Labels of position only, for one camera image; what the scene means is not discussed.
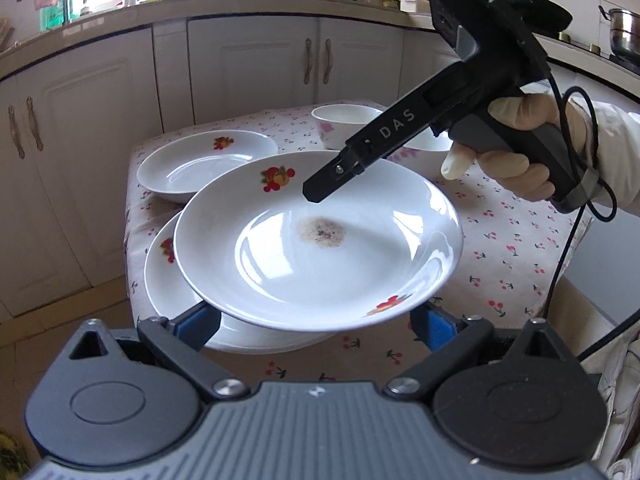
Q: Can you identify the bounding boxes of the white floral bowl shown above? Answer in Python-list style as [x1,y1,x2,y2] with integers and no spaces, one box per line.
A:
[404,128,452,152]
[311,104,381,151]

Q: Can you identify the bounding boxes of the large white fruit-print plate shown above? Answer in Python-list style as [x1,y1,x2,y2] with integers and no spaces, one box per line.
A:
[174,151,463,333]

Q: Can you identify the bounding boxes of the small white fruit-print dish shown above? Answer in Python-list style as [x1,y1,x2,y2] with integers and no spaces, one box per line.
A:
[137,130,278,204]

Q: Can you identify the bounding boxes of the white sleeve right forearm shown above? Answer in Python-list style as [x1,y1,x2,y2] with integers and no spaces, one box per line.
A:
[567,98,639,217]

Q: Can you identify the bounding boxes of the white kitchen cabinets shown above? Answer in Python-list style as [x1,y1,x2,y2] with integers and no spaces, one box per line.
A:
[0,14,640,321]

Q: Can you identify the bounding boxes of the gloved right hand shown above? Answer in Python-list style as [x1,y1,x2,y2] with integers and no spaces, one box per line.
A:
[440,93,591,202]

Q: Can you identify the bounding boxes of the white fruit-print plate front left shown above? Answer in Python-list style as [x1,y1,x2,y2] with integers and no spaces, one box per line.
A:
[144,212,333,354]

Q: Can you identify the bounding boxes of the white floral bowl back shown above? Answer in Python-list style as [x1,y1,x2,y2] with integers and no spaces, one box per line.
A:
[311,104,381,151]

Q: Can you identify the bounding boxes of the white rectangular container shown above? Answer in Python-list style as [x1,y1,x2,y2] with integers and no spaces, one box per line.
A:
[398,0,431,15]

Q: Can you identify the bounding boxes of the cherry-print tablecloth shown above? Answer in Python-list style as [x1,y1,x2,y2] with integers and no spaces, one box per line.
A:
[125,107,588,385]

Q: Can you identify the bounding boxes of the stainless steel pot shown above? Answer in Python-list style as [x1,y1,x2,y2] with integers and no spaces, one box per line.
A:
[599,6,640,63]

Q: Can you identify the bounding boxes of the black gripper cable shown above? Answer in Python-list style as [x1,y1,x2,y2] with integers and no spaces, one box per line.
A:
[541,74,640,361]

